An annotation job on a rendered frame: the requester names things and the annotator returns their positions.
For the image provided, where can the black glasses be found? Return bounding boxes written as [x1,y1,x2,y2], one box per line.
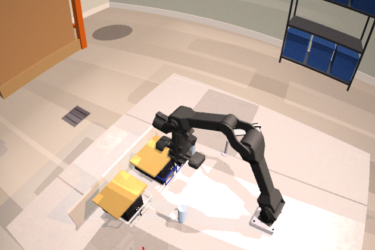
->
[233,126,262,136]

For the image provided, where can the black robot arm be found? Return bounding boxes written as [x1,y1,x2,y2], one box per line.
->
[152,105,285,227]

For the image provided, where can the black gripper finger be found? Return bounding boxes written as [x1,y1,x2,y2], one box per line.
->
[167,154,180,165]
[177,158,187,167]

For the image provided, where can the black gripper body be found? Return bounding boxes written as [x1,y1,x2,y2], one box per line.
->
[155,136,205,170]

